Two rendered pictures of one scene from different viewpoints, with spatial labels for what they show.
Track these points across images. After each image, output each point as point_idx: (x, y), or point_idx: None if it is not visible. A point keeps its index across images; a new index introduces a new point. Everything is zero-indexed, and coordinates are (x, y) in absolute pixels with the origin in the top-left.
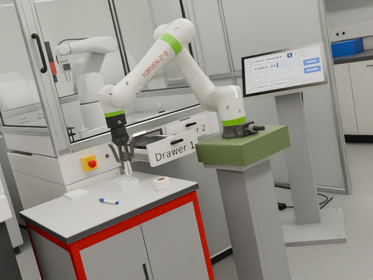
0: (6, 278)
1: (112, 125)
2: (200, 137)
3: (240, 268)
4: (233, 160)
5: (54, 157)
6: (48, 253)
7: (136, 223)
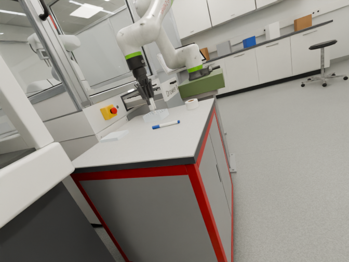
0: (82, 246)
1: (137, 64)
2: None
3: None
4: (214, 86)
5: (74, 113)
6: (123, 194)
7: (208, 131)
